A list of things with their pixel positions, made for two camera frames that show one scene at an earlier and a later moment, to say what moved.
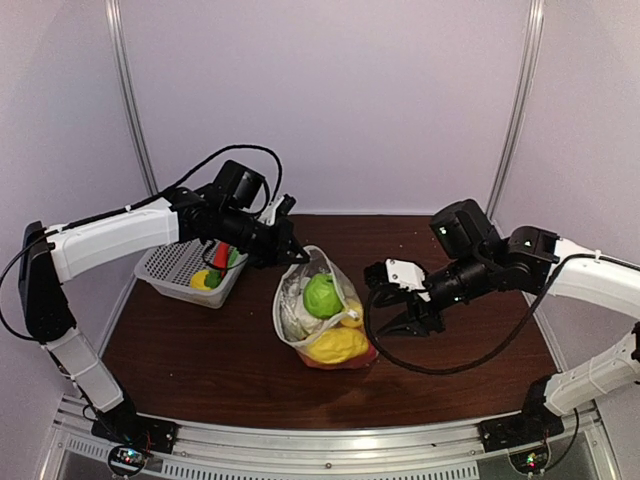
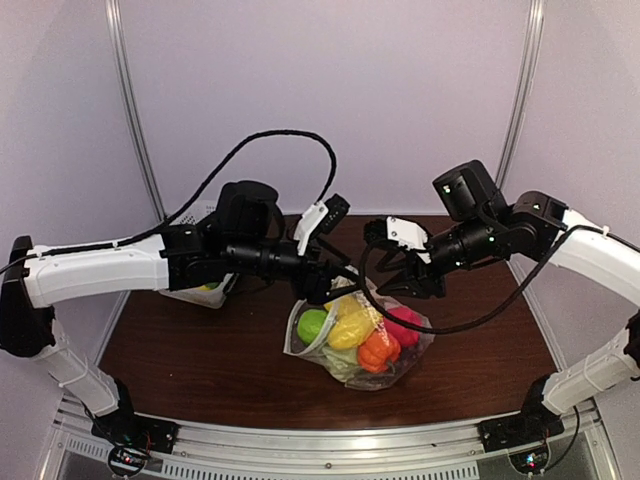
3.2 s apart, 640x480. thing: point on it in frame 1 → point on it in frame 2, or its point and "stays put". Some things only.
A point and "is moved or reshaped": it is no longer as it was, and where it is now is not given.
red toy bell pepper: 366,358 is moved or reshaped
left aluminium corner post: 114,24 stays put
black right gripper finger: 402,326 → 403,283
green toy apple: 321,296 is moved or reshaped
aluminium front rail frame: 80,449 stays put
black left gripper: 283,239 → 317,290
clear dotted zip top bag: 318,312 is moved or reshaped
